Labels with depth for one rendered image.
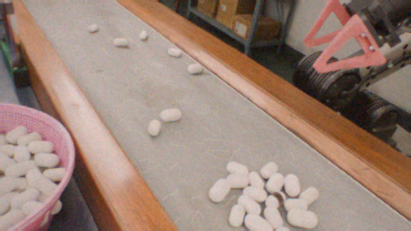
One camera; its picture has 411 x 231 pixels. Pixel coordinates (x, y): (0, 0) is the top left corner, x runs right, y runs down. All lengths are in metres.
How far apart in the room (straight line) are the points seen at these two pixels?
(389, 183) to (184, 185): 0.31
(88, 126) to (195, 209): 0.20
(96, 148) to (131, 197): 0.10
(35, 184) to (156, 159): 0.16
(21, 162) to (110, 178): 0.13
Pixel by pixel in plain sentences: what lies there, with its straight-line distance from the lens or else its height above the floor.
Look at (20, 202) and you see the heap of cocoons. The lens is 0.43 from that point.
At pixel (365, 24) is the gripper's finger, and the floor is 0.98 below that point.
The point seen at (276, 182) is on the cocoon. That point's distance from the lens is 0.45.
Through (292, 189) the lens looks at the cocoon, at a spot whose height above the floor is 0.76.
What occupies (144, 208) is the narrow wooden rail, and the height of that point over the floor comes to 0.76.
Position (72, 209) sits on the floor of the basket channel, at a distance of 0.50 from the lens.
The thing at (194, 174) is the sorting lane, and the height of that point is 0.74.
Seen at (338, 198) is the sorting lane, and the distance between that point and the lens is 0.51.
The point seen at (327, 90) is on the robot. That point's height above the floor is 0.74.
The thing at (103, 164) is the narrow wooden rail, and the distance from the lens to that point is 0.43.
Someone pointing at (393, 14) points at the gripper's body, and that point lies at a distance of 0.46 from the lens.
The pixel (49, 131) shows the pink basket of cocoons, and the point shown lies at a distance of 0.51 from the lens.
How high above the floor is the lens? 1.06
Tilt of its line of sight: 33 degrees down
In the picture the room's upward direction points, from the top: 11 degrees clockwise
